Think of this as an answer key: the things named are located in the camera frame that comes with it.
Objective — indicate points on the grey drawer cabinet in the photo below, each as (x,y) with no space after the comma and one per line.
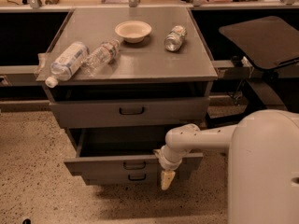
(145,70)

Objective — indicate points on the crushed clear plastic bottle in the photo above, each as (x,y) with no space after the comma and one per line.
(175,38)

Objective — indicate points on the black office chair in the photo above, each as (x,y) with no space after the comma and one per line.
(256,62)

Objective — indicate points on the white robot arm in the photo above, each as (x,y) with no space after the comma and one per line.
(263,164)

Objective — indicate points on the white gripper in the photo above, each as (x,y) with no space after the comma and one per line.
(168,165)

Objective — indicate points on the grey bottom drawer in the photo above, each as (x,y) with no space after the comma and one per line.
(127,178)

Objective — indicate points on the grey drawer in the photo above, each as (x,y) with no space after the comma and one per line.
(115,150)
(127,178)
(131,112)

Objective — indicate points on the grey top drawer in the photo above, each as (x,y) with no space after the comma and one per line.
(131,112)

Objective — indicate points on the white paper bowl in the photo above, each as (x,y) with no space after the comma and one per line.
(133,31)

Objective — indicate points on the white labelled plastic bottle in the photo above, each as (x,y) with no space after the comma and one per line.
(67,64)

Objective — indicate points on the clear water bottle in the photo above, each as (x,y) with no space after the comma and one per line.
(104,54)

